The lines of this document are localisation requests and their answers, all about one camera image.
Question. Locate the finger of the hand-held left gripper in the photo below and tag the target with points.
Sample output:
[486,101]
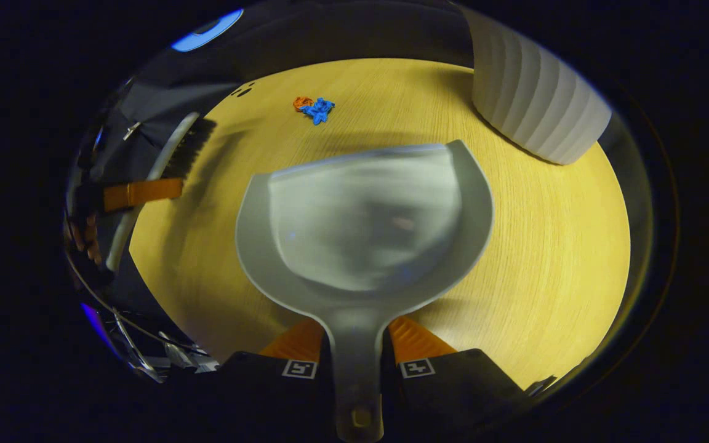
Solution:
[142,194]

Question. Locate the metal cloth clip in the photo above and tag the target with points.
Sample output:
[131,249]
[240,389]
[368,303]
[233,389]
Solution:
[132,130]

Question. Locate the white ribbed garbage bin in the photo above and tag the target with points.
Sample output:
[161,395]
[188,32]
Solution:
[533,92]

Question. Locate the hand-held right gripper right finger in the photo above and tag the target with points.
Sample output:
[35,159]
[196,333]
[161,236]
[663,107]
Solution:
[453,394]

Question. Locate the white dustpan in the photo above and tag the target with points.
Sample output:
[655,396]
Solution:
[367,221]

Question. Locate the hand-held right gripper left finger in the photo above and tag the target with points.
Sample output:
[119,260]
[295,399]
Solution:
[268,394]

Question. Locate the orange trash scrap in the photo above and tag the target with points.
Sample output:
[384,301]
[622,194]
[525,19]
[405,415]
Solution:
[301,103]

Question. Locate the small white broom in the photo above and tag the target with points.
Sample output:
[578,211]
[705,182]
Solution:
[191,147]

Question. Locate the wooden desktop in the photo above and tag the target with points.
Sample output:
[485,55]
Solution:
[545,258]

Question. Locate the blue trash scrap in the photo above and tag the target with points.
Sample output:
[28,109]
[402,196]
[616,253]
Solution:
[319,111]

